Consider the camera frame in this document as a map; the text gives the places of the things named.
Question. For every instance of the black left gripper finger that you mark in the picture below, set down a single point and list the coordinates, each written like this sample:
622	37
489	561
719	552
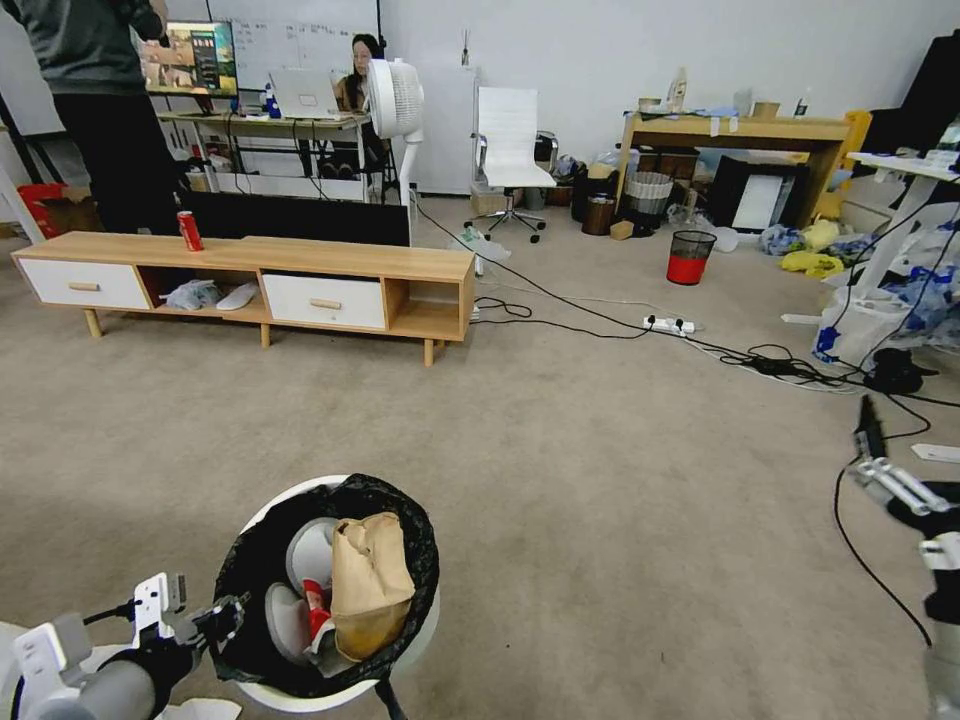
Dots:
231	613

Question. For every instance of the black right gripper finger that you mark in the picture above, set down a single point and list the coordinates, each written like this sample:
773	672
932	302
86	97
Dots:
871	431

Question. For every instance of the white round trash bin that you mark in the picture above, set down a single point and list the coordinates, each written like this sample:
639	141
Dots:
420	622

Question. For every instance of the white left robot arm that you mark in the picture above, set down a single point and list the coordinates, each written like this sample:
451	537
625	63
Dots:
97	686

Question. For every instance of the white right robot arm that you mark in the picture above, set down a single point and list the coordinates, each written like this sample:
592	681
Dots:
943	637

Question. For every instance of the black garbage bag liner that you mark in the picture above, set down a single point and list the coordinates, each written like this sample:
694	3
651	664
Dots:
247	570

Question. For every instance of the white flat floor piece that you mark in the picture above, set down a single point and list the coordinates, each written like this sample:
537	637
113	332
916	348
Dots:
937	452

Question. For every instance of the red and black mesh bin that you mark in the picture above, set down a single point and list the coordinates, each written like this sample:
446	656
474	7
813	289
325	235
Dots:
690	259

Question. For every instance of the brown round bin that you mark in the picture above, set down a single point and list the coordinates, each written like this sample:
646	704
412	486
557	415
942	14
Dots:
598	217

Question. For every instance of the white round lid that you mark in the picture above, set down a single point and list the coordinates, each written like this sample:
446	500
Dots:
285	619

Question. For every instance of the black power adapter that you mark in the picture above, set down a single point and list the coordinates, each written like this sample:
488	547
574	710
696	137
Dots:
898	369

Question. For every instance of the white paper scrap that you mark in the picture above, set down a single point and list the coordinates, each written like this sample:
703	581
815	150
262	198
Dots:
206	709

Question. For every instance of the red and white wrapper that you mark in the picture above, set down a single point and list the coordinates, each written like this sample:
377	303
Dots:
319	611

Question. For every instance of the white paper cup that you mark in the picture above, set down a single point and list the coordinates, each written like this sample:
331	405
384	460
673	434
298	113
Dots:
311	551

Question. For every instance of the white and blue plastic bag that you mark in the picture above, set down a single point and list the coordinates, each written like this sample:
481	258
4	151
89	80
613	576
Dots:
855	330

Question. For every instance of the brown paper bag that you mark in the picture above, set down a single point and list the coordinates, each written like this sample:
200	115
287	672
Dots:
371	585

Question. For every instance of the yellow plastic bag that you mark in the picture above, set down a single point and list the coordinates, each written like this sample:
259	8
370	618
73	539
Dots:
810	264

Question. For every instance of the blue patterned plastic bag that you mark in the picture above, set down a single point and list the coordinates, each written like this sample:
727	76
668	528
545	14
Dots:
781	240

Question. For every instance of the white power strip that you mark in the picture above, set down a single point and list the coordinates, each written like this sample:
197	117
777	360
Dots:
673	325

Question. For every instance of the black framed white board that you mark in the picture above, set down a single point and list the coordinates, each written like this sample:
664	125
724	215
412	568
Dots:
757	196

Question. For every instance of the white slipper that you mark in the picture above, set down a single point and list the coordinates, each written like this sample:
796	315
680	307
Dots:
237	298

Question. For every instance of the crumpled clear plastic bag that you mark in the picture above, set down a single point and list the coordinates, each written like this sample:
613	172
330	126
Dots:
191	294

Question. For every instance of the white drawer with wooden knob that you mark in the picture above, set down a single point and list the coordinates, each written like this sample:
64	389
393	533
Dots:
82	285
324	301

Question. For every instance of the light wooden desk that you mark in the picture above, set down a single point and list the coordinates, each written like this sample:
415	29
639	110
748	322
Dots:
739	133

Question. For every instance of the white woven basket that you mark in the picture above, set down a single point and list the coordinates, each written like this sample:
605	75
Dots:
648	193

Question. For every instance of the wooden TV cabinet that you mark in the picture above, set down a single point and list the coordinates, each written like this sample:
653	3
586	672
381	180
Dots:
247	255

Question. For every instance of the red soda can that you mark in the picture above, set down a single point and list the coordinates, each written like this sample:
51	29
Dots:
190	231

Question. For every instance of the pale bottle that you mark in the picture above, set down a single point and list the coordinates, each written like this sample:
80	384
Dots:
678	91

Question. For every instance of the black flat screen panel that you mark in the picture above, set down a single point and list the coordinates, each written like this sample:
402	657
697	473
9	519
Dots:
300	219

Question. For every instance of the clear plastic bag with green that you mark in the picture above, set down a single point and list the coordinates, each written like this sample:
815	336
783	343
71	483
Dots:
480	244

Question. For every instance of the cardboard box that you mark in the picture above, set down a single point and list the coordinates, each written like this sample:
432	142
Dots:
491	202

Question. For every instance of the white office chair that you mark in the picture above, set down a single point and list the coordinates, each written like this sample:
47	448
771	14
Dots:
508	142

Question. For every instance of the blue bottle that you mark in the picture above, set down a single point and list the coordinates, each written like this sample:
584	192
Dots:
271	103

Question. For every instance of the white tall cabinet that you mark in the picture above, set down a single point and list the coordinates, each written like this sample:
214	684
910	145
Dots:
446	135

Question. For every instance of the white laptop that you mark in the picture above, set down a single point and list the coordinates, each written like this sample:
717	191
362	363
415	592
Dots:
304	94

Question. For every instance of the standing person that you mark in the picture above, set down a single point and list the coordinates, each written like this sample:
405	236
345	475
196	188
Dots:
90	90

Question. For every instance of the seated person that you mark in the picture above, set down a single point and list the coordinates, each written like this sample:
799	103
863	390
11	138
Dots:
358	75

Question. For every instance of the computer monitor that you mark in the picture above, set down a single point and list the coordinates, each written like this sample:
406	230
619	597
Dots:
196	58

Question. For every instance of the white frame standing desk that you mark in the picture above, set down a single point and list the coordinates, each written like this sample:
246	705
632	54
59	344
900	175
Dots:
904	202

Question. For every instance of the wooden office desk white frame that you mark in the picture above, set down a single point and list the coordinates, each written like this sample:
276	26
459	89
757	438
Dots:
255	124

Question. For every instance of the white pedestal fan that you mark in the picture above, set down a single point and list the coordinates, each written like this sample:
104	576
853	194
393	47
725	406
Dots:
394	97

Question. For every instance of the wall whiteboard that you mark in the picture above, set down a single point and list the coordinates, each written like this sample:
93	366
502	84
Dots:
300	45

